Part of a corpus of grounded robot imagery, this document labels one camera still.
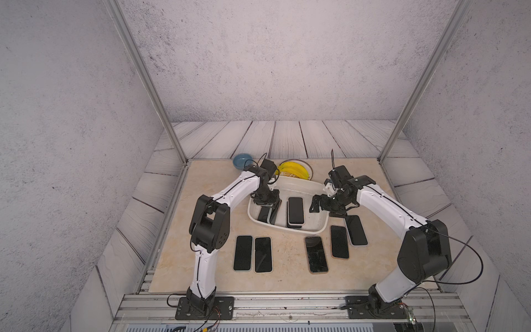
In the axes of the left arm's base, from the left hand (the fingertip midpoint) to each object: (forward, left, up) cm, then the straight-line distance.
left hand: (278, 206), depth 91 cm
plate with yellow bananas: (+32, -16, -7) cm, 37 cm away
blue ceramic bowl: (+34, +20, -6) cm, 40 cm away
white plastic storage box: (+15, -15, -6) cm, 22 cm away
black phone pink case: (-21, -15, -10) cm, 27 cm away
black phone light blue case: (-17, +15, -9) cm, 24 cm away
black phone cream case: (-13, -25, -8) cm, 30 cm away
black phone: (-5, -6, -8) cm, 11 cm away
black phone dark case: (-4, +4, 0) cm, 6 cm away
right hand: (-6, -17, +4) cm, 18 cm away
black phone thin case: (+1, -8, -6) cm, 10 cm away
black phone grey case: (-9, -34, -7) cm, 35 cm away
